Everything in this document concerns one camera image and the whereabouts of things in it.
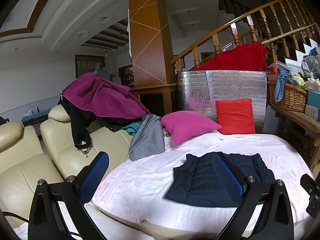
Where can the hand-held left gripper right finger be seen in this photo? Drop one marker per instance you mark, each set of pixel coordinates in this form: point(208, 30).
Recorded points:
point(226, 177)

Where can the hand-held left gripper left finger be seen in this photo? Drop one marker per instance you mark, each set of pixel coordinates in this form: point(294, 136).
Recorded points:
point(96, 173)

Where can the navy blue zip jacket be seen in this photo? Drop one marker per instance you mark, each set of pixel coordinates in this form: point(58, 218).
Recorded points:
point(197, 180)

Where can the white textured blanket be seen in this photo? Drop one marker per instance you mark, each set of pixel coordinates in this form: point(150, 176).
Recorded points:
point(140, 180)

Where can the white cloth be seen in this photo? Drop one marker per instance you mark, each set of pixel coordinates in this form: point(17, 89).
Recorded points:
point(107, 222)

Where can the black garment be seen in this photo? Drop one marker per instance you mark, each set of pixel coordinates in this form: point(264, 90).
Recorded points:
point(78, 122)

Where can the teal garment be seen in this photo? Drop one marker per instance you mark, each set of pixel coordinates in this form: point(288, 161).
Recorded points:
point(132, 128)

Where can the red pillow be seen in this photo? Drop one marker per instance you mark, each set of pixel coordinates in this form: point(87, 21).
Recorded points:
point(235, 116)

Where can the grey garment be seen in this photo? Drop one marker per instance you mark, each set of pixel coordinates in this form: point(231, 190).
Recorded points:
point(147, 137)

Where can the magenta pillow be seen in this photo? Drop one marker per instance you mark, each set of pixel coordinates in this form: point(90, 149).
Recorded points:
point(187, 126)

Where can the cream leather sofa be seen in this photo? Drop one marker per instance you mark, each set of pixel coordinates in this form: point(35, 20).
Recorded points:
point(32, 165)

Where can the magenta fleece jacket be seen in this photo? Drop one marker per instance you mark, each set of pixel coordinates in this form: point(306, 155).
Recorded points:
point(105, 97)

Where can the wooden side table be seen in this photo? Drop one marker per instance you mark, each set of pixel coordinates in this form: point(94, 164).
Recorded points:
point(295, 116)

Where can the low table with blue cover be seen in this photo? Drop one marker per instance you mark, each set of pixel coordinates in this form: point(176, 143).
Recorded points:
point(35, 116)

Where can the silver foil insulation panel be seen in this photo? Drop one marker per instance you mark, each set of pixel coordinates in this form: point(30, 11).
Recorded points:
point(195, 90)

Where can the grey refrigerator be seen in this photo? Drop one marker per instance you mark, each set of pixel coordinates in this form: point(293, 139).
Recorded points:
point(103, 74)

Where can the wicker basket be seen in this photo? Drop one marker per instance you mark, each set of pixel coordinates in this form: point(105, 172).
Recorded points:
point(292, 97)

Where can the dark display cabinet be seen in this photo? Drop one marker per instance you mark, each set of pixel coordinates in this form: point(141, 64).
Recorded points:
point(126, 76)

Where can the blue cloth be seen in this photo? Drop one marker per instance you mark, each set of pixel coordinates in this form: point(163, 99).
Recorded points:
point(280, 85)

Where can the white plastic bag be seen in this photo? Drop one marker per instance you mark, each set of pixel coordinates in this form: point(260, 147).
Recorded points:
point(313, 85)

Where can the yellow green plastic item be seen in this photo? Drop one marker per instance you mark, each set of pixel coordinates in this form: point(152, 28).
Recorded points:
point(298, 80)

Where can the red blanket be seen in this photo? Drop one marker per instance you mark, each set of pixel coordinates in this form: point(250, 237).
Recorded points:
point(237, 57)

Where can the clear plastic bag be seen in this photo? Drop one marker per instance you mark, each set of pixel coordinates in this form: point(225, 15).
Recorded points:
point(311, 66)

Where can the wooden stair railing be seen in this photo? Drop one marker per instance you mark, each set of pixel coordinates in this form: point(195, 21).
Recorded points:
point(215, 43)

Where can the square recessed ceiling light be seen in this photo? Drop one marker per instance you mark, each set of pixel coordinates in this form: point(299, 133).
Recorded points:
point(105, 19)
point(83, 34)

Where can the wooden pillar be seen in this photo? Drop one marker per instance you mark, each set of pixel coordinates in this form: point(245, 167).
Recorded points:
point(150, 42)

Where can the white hanging paper strip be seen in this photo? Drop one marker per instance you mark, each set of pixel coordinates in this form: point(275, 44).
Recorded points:
point(129, 32)

